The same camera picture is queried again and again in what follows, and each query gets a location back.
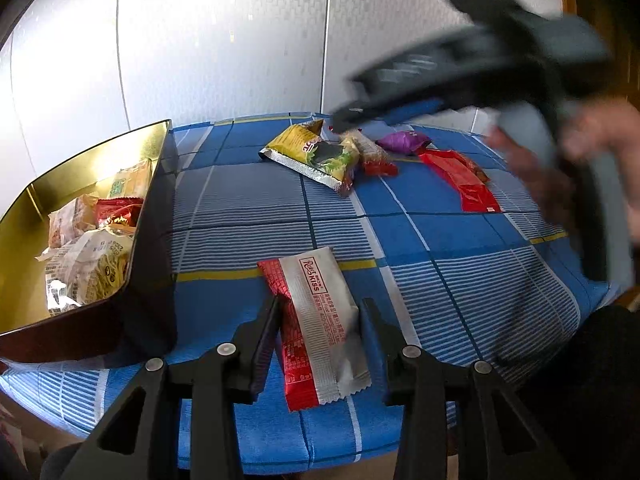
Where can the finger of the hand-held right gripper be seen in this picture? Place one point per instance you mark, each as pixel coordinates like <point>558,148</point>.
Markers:
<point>410,109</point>

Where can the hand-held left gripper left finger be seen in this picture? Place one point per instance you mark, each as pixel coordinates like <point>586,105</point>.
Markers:
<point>260,355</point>

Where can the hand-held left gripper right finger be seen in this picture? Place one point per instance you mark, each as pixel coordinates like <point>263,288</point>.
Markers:
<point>375,340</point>

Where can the purple snack packet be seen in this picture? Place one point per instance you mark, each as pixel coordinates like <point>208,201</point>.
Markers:
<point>400,141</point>

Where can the cream stick snack packet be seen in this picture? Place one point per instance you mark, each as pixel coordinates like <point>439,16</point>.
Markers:
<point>372,152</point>

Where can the red and silver snack packet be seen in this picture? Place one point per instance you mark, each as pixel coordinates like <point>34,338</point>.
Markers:
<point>320,320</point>

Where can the large red snack packet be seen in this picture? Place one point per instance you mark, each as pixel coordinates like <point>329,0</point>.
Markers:
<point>467,185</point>

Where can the yellow snack packet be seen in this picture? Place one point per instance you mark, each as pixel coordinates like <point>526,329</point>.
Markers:
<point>300,150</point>

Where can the gold tin box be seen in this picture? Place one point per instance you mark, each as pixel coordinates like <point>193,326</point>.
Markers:
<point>150,260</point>

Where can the clear nut snack packet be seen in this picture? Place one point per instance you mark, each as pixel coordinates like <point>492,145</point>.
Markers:
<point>95,265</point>

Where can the red gold printed packet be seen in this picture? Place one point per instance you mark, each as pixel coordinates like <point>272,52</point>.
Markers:
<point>117,210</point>

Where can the cream cracker packet green label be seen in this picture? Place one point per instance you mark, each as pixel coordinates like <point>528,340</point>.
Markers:
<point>127,180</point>

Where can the brown snack packet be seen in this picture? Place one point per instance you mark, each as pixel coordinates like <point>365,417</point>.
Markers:
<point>67,220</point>

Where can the person's right hand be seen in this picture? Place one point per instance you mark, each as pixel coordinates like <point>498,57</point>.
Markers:
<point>615,130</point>

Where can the blue plaid tablecloth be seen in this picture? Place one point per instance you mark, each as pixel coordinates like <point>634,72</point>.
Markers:
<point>450,285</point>

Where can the person's dark trousers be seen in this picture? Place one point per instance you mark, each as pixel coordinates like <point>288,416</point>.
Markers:
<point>590,385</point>

